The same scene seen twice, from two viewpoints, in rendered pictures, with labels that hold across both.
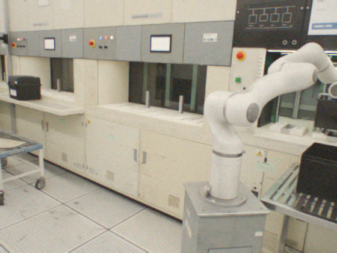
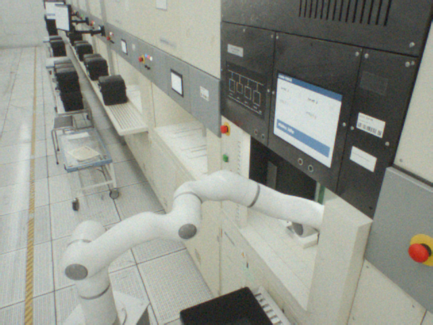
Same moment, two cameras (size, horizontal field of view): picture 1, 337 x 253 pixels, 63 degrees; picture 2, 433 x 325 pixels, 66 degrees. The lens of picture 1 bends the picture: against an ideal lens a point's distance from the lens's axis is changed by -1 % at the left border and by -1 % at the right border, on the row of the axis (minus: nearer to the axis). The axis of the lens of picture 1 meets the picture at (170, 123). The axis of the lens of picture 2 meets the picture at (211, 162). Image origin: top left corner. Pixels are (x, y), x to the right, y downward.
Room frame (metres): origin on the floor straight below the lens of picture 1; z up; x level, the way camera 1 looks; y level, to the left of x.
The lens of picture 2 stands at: (0.50, -1.07, 1.94)
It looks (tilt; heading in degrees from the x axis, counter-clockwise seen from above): 28 degrees down; 30
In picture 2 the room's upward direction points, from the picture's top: 1 degrees counter-clockwise
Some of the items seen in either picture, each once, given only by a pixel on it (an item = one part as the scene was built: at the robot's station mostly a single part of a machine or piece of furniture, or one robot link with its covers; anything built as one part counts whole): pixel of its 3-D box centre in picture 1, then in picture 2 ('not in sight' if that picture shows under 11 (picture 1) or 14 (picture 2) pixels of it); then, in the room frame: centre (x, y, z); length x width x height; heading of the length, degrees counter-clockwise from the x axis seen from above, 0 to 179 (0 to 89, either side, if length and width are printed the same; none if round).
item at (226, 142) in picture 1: (224, 121); (90, 255); (1.07, -0.21, 1.07); 0.19 x 0.12 x 0.24; 34
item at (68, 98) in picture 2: not in sight; (71, 98); (3.41, 2.80, 0.59); 0.30 x 0.28 x 0.26; 54
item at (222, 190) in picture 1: (224, 174); (98, 302); (1.05, -0.23, 0.85); 0.19 x 0.19 x 0.18
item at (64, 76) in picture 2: not in sight; (67, 79); (3.41, 2.79, 0.85); 0.30 x 0.28 x 0.26; 53
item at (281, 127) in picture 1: (289, 128); (306, 225); (1.85, -0.82, 0.89); 0.22 x 0.21 x 0.04; 144
